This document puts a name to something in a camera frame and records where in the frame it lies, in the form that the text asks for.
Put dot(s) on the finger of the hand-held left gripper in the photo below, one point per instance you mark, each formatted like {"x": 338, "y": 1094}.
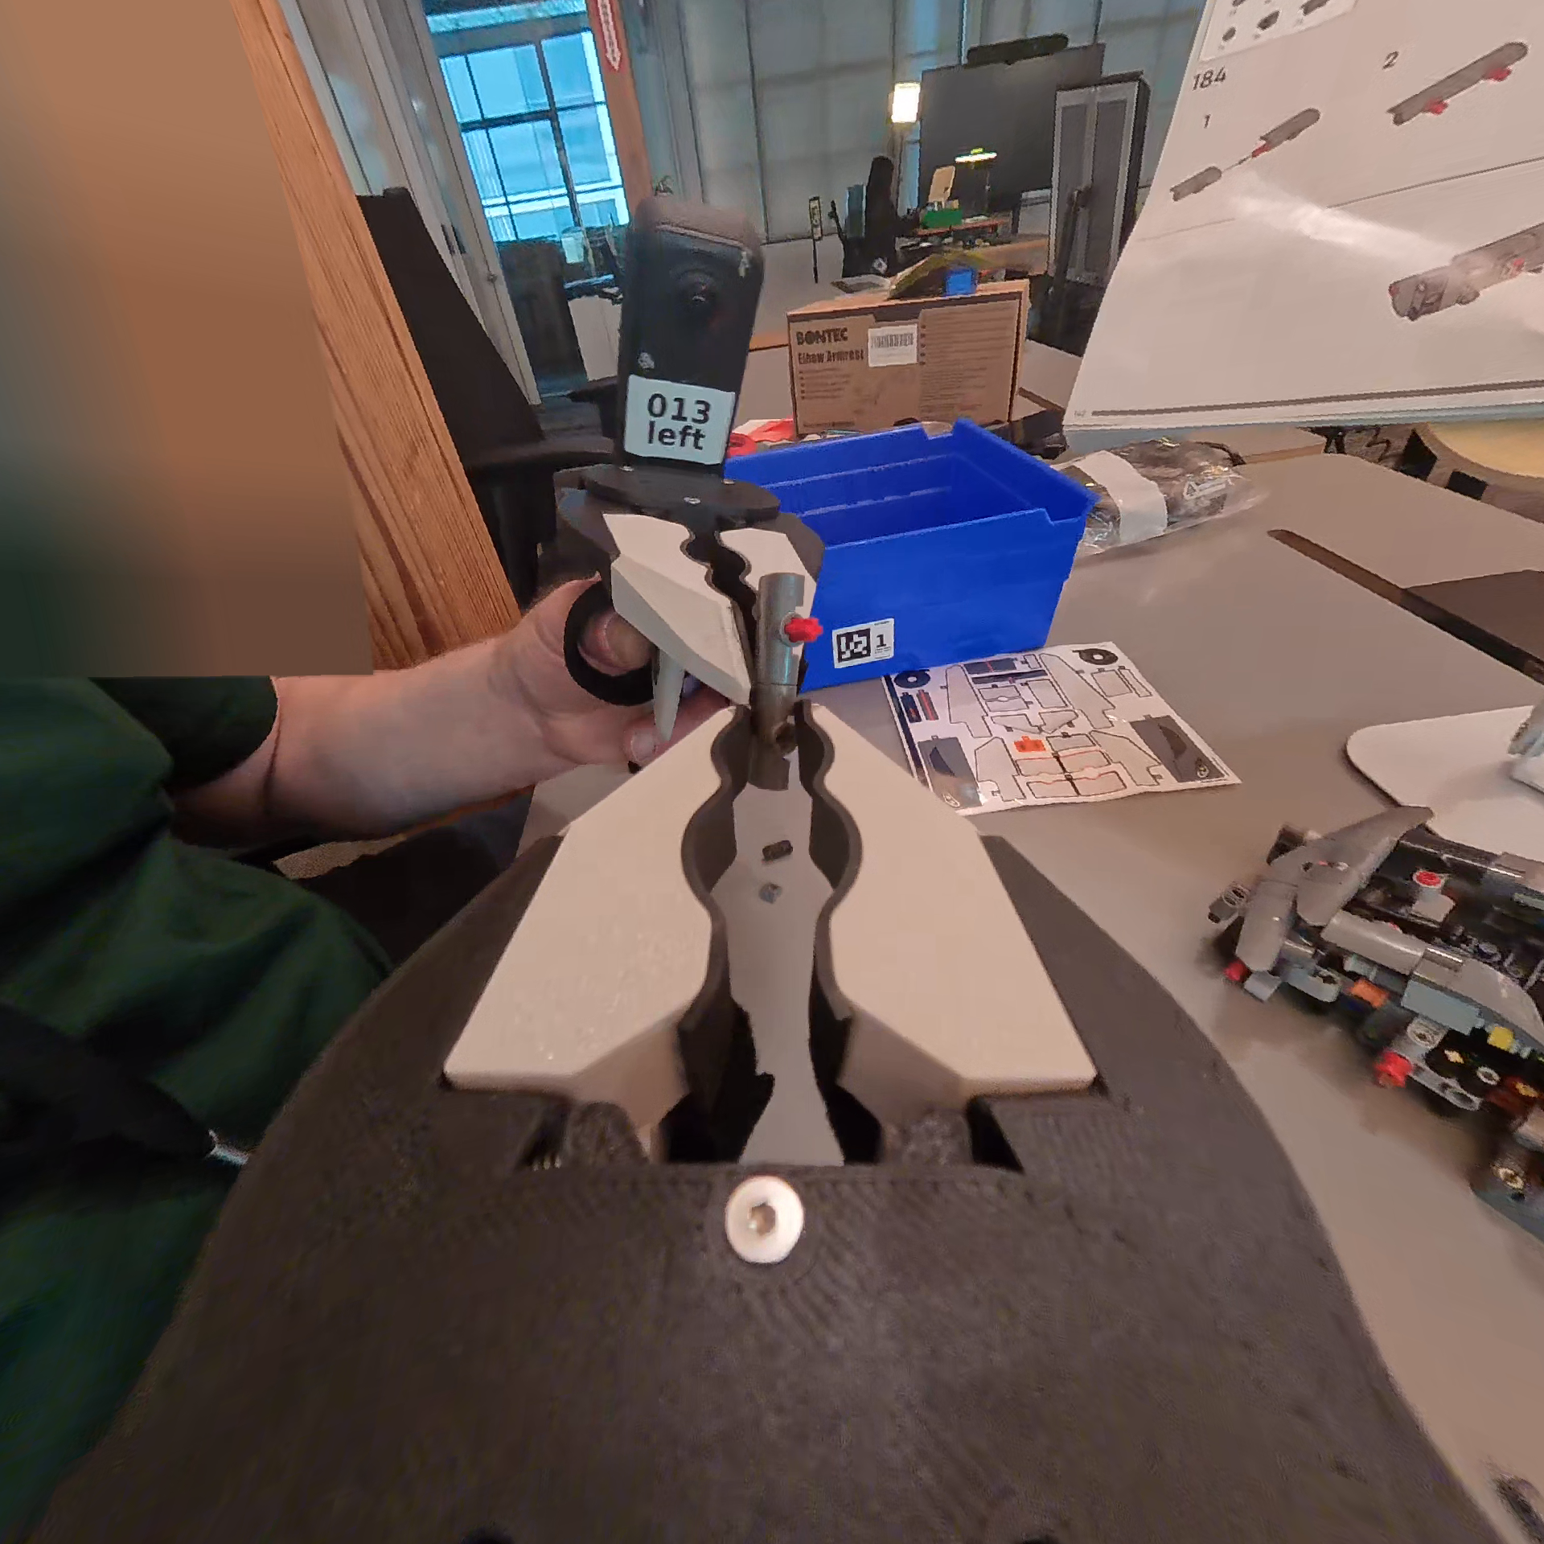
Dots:
{"x": 663, "y": 579}
{"x": 766, "y": 555}

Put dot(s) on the large dark wall screen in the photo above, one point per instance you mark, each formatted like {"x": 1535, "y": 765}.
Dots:
{"x": 1013, "y": 119}

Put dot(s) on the glass window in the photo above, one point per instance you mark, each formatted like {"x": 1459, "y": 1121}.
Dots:
{"x": 531, "y": 132}

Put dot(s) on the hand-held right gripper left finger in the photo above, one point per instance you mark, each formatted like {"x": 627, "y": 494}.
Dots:
{"x": 579, "y": 965}

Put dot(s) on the clear bag of lego parts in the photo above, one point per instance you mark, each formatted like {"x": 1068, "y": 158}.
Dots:
{"x": 1193, "y": 494}

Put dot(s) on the grey lego car model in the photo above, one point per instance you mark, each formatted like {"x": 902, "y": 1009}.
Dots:
{"x": 1386, "y": 952}

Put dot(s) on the black cabinet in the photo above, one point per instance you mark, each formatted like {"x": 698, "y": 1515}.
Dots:
{"x": 1092, "y": 204}

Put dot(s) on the person's left hand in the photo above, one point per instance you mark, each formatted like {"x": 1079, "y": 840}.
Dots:
{"x": 542, "y": 687}

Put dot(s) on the brown cardboard box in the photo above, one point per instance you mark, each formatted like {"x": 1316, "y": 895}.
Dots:
{"x": 965, "y": 362}

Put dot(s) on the blue plastic bin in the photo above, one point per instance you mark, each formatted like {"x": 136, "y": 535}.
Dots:
{"x": 917, "y": 566}

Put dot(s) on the lego sticker sheet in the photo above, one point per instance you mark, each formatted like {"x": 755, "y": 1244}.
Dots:
{"x": 1084, "y": 772}

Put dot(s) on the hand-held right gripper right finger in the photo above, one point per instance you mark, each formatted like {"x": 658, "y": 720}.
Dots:
{"x": 965, "y": 965}

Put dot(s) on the lego instruction booklet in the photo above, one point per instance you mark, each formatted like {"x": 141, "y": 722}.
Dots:
{"x": 1327, "y": 241}

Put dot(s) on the wooden partition frame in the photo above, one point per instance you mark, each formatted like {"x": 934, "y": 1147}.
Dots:
{"x": 397, "y": 421}

